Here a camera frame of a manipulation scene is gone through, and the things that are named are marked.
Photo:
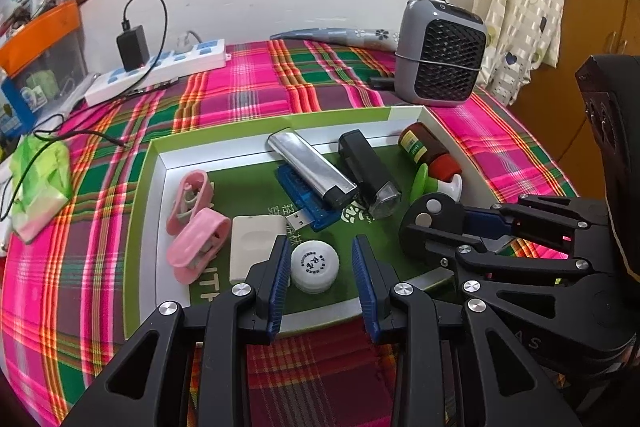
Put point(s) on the small white case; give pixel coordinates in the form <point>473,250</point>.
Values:
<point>250,242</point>

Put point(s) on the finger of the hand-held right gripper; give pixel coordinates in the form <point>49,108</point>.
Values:
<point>487,222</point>
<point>435,239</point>

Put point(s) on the white power strip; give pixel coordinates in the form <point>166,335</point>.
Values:
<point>165,69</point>

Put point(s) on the white bottle cap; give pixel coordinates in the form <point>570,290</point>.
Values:
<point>315,264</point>

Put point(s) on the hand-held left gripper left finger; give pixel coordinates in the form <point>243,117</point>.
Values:
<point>279,292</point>

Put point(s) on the green tissue pack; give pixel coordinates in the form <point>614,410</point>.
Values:
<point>42,187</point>

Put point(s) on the pink clip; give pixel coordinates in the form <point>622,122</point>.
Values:
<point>192,187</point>
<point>195,242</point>

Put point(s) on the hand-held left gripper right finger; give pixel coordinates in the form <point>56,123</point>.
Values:
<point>364,292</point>

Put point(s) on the black flashlight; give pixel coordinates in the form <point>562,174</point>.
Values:
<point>362,162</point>

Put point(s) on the orange lid plastic bin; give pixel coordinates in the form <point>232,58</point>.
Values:
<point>45,29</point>

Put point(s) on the floral pillow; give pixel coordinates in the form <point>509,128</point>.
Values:
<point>345,37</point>

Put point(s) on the blue USB card reader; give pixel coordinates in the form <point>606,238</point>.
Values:
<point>320,217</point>

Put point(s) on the silver lighter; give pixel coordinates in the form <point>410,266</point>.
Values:
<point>305,157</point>

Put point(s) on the wooden wardrobe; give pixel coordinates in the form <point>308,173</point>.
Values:
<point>595,7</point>

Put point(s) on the green white cardboard box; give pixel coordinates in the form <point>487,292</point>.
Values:
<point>240,192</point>

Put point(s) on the plaid blanket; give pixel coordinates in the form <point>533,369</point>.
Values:
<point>75,307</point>

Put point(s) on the grey space heater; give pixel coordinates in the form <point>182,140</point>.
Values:
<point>415,77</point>

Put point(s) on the brown bottle red cap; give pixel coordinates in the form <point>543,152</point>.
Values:
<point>425,142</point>

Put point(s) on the green white suction hook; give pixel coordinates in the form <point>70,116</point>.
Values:
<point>422,179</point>

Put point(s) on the blue white carton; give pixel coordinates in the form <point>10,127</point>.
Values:
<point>15,109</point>

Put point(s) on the black charger adapter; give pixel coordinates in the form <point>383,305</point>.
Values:
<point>132,47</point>

